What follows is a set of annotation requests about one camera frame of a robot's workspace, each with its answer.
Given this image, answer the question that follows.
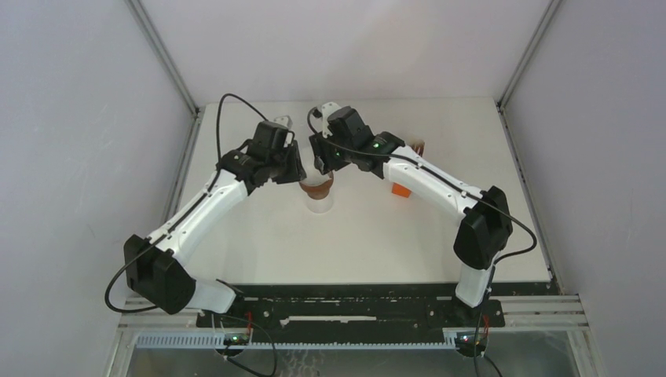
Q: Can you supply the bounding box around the glass carafe with wooden collar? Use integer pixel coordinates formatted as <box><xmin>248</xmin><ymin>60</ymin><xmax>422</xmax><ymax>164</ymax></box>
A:
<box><xmin>299</xmin><ymin>180</ymin><xmax>334</xmax><ymax>214</ymax></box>

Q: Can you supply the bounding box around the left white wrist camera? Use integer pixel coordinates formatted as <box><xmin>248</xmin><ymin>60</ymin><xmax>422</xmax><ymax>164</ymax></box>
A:
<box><xmin>273</xmin><ymin>115</ymin><xmax>293</xmax><ymax>130</ymax></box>

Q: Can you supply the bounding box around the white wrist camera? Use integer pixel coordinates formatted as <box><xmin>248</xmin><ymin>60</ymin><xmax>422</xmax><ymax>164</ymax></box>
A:
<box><xmin>320</xmin><ymin>102</ymin><xmax>342</xmax><ymax>138</ymax></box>
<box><xmin>273</xmin><ymin>115</ymin><xmax>293</xmax><ymax>130</ymax></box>

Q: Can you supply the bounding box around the white paper coffee filter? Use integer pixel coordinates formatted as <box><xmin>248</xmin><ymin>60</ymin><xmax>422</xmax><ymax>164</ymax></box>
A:
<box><xmin>300</xmin><ymin>155</ymin><xmax>331</xmax><ymax>187</ymax></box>

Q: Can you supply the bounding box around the orange coffee filter box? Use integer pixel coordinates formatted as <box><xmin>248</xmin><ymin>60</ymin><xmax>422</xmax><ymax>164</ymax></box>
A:
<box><xmin>391</xmin><ymin>140</ymin><xmax>426</xmax><ymax>199</ymax></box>

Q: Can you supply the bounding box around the left aluminium frame post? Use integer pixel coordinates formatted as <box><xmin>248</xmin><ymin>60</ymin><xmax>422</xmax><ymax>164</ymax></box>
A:
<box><xmin>125</xmin><ymin>1</ymin><xmax>199</xmax><ymax>219</ymax></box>

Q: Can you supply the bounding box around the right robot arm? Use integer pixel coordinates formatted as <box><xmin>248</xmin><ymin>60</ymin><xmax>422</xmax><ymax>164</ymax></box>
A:
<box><xmin>306</xmin><ymin>102</ymin><xmax>513</xmax><ymax>327</ymax></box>

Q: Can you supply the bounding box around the aluminium frame post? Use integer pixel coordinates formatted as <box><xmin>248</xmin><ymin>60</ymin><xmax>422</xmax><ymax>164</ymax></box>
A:
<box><xmin>496</xmin><ymin>0</ymin><xmax>563</xmax><ymax>282</ymax></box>
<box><xmin>125</xmin><ymin>1</ymin><xmax>199</xmax><ymax>219</ymax></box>

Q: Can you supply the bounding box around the round wooden dripper holder ring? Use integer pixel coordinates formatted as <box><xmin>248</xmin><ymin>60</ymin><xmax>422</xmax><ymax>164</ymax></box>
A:
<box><xmin>298</xmin><ymin>175</ymin><xmax>335</xmax><ymax>201</ymax></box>

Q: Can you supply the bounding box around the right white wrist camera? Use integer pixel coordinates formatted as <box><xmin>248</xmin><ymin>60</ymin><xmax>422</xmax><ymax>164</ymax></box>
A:
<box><xmin>320</xmin><ymin>102</ymin><xmax>342</xmax><ymax>138</ymax></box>

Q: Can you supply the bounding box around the camera black cable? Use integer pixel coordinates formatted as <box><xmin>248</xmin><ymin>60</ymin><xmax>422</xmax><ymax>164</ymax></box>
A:
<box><xmin>306</xmin><ymin>106</ymin><xmax>538</xmax><ymax>377</ymax></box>
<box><xmin>104</xmin><ymin>93</ymin><xmax>270</xmax><ymax>314</ymax></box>

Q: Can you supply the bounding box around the left camera black cable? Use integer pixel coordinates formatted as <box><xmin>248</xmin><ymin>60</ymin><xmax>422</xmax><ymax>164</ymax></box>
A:
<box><xmin>104</xmin><ymin>93</ymin><xmax>270</xmax><ymax>314</ymax></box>

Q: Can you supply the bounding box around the right aluminium frame post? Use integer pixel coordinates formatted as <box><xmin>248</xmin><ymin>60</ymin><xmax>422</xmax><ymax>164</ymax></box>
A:
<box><xmin>496</xmin><ymin>0</ymin><xmax>563</xmax><ymax>282</ymax></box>

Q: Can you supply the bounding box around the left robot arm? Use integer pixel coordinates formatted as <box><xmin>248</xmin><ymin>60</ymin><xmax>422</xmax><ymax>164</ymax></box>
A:
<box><xmin>123</xmin><ymin>121</ymin><xmax>306</xmax><ymax>328</ymax></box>

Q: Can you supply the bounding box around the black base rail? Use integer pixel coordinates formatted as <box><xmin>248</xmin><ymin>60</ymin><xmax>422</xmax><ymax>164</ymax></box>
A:
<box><xmin>196</xmin><ymin>283</ymin><xmax>506</xmax><ymax>345</ymax></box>

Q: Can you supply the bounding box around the right camera black cable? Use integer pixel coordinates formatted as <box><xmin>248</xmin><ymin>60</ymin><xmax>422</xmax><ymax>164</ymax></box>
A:
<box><xmin>306</xmin><ymin>106</ymin><xmax>538</xmax><ymax>377</ymax></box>

